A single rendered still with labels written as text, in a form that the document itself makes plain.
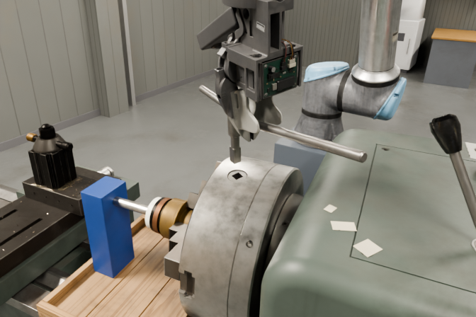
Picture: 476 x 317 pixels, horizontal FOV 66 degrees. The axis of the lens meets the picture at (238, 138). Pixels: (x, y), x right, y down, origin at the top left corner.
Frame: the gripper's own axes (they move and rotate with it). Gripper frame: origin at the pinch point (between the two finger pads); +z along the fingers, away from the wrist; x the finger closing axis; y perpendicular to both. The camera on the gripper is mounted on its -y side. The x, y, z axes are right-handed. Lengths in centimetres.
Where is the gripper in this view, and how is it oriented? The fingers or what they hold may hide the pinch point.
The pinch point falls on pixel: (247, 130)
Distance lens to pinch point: 54.5
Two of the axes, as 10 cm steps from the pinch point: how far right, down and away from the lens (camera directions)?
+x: 8.2, -3.4, 4.6
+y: 5.7, 4.2, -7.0
